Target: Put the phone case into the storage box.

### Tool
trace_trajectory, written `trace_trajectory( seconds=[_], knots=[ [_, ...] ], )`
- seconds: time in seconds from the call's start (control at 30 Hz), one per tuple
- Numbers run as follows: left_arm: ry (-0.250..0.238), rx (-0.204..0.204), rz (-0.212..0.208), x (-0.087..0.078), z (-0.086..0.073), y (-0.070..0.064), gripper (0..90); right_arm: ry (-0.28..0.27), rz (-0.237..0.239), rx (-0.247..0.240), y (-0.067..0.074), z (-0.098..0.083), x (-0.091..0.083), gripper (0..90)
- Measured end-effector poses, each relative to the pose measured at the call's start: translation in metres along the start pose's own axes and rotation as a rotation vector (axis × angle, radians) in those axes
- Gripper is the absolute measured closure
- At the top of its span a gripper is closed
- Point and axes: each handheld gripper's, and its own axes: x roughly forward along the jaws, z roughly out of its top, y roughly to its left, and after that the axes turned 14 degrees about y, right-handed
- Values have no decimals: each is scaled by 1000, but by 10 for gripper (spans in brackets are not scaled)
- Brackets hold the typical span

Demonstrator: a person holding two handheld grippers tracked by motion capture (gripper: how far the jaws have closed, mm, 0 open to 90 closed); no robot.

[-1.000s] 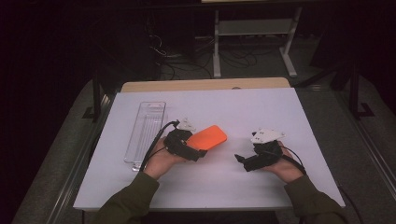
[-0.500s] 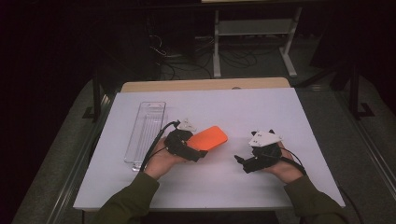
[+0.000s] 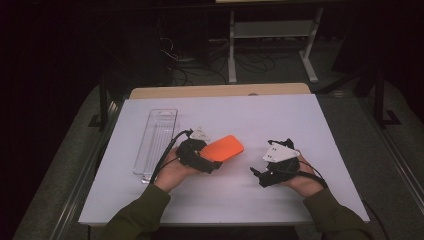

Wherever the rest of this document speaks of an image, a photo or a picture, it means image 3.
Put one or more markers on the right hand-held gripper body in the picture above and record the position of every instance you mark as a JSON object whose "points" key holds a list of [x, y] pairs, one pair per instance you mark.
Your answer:
{"points": [[280, 166]]}

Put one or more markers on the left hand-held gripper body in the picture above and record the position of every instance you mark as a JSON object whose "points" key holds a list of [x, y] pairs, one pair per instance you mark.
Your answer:
{"points": [[190, 153]]}

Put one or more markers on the orange phone case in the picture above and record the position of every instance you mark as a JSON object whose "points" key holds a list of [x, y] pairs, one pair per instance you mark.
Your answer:
{"points": [[223, 148]]}

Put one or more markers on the clear plastic tray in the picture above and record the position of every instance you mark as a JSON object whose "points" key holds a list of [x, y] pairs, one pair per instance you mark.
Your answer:
{"points": [[156, 140]]}

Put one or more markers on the person's left hand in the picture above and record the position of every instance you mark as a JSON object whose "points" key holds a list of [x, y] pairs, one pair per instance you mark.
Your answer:
{"points": [[171, 175]]}

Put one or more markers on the person's right hand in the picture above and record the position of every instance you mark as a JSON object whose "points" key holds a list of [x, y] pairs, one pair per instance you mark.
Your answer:
{"points": [[306, 186]]}

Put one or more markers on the white board sheet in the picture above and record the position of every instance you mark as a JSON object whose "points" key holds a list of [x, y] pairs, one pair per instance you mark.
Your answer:
{"points": [[233, 113]]}

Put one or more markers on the light wooden table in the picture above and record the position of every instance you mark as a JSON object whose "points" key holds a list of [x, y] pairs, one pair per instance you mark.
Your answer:
{"points": [[216, 90]]}

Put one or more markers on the black metal stand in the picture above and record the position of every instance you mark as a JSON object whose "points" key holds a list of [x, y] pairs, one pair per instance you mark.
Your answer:
{"points": [[379, 96], [104, 100]]}

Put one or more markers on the white metal table frame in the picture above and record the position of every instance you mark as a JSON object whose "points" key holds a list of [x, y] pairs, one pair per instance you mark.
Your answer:
{"points": [[232, 50]]}

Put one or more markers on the grey metal rail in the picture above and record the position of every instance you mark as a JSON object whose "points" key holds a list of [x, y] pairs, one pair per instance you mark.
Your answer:
{"points": [[83, 180], [400, 166]]}

